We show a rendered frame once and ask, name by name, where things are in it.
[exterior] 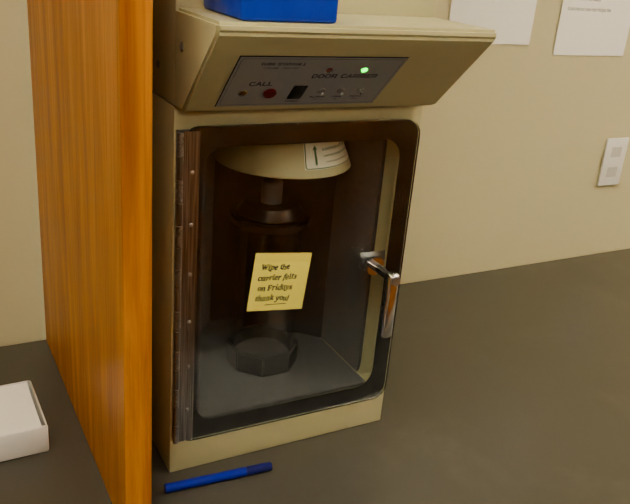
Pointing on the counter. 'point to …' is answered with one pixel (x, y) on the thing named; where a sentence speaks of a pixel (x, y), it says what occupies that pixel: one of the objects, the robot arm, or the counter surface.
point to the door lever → (385, 295)
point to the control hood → (211, 81)
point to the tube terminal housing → (296, 430)
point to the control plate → (251, 71)
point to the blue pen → (217, 477)
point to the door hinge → (177, 276)
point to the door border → (185, 343)
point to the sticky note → (278, 281)
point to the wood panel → (98, 221)
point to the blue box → (277, 10)
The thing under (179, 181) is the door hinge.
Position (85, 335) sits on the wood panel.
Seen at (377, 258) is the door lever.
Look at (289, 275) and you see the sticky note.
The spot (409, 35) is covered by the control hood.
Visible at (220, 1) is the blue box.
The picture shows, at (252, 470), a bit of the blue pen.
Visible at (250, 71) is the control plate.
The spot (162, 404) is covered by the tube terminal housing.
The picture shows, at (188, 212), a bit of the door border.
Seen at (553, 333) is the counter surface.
